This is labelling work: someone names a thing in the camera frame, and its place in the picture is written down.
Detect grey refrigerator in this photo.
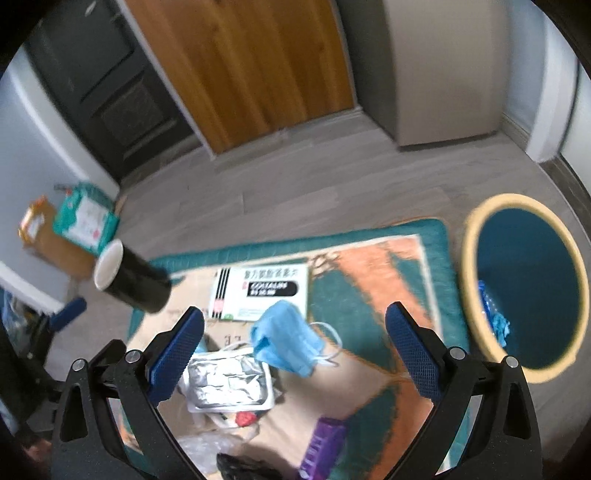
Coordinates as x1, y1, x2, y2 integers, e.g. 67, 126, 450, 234
383, 0, 504, 148

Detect teal bin with beige rim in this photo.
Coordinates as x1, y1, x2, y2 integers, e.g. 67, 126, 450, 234
460, 194, 591, 385

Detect teal and orange patterned rug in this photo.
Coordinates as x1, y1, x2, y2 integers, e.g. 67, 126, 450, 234
121, 217, 472, 480

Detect yellow parcel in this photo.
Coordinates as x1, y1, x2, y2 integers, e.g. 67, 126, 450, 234
18, 196, 59, 246

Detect blue face mask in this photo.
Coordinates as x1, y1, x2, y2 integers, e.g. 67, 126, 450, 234
250, 300, 345, 377

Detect silver foil tray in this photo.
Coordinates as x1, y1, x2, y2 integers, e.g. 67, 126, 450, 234
182, 348, 276, 414

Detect black plastic bag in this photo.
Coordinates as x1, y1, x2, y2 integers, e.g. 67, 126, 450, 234
217, 453, 269, 480

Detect wooden cabinet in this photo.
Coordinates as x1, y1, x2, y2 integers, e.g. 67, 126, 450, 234
124, 0, 356, 155

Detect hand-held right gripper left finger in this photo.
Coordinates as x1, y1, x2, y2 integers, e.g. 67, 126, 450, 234
50, 305, 206, 480

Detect clear plastic bag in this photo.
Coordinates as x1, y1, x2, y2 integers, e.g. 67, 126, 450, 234
178, 413, 260, 477

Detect black cup with white inside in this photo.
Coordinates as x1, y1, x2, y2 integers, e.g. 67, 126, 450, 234
93, 239, 172, 315

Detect dark panelled door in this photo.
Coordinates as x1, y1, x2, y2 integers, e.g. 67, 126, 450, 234
25, 0, 199, 182

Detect blue plastic wrapper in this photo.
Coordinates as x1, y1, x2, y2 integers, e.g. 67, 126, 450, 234
478, 279, 512, 348

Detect teal parcel with white label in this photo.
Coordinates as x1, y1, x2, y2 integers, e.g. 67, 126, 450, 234
52, 182, 120, 257

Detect white medicine box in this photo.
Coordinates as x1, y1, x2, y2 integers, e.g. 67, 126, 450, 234
207, 265, 309, 321

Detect purple box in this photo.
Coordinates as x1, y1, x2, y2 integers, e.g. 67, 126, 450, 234
298, 416, 347, 480

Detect brown cardboard box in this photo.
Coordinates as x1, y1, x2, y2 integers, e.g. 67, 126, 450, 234
23, 222, 99, 280

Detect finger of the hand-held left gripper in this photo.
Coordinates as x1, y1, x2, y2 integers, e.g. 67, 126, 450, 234
27, 298, 88, 361

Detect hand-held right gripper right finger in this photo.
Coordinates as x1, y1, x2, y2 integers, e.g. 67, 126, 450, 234
385, 302, 543, 480

